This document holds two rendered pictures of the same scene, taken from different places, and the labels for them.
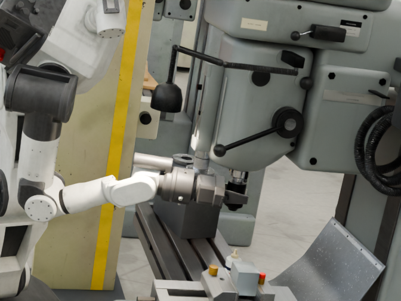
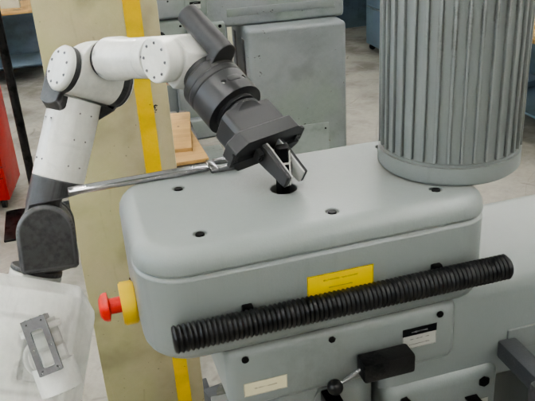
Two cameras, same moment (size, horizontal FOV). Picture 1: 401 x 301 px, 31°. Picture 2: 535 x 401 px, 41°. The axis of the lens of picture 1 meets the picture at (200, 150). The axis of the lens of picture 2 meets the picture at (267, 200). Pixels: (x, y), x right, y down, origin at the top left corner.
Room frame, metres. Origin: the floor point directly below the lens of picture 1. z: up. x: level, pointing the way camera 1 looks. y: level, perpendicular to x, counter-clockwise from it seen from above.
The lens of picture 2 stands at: (0.83, -0.11, 2.30)
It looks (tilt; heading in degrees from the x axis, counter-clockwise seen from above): 25 degrees down; 2
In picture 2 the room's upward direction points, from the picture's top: 4 degrees counter-clockwise
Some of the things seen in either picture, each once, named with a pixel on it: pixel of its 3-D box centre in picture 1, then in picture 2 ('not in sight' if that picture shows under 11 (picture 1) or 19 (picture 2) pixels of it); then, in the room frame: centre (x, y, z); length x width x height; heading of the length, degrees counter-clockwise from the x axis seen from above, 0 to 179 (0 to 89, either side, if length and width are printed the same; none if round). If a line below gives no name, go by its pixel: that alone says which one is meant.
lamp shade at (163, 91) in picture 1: (167, 95); not in sight; (1.64, 0.10, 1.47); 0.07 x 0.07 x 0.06
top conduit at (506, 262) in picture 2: not in sight; (349, 299); (1.60, -0.18, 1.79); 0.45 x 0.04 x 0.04; 107
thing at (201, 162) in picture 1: (201, 160); not in sight; (2.09, -0.01, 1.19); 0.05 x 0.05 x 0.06
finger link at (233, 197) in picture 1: (235, 198); not in sight; (1.70, -0.10, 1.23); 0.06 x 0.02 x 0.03; 92
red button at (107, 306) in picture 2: not in sight; (111, 305); (1.65, 0.14, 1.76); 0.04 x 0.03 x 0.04; 17
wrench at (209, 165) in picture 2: not in sight; (154, 176); (1.78, 0.08, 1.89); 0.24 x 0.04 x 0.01; 109
